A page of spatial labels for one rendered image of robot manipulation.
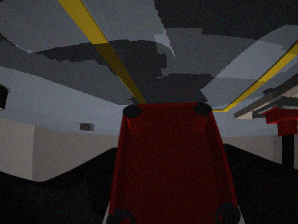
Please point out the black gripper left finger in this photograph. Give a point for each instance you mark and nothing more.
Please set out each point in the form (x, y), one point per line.
(79, 196)

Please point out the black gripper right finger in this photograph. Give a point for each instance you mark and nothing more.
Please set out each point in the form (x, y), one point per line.
(267, 192)

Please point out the small black toy wheel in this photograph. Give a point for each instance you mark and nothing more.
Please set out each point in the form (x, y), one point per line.
(3, 97)

